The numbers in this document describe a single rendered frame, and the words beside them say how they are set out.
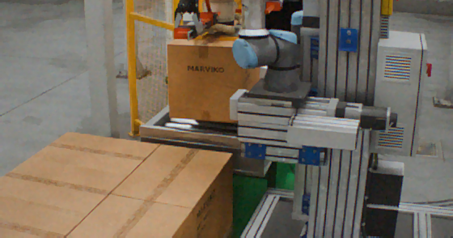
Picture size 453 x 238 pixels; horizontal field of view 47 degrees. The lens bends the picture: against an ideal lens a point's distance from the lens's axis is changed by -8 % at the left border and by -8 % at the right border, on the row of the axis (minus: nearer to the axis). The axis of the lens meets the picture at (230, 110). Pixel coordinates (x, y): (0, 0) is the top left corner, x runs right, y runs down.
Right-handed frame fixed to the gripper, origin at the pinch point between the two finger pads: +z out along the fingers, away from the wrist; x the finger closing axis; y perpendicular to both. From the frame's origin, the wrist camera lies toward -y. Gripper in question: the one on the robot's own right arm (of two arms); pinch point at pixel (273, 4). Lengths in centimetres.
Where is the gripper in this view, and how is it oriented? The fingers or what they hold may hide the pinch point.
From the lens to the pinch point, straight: 331.7
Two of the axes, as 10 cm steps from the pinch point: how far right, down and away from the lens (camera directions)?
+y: -2.2, 3.4, -9.1
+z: 0.1, 9.4, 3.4
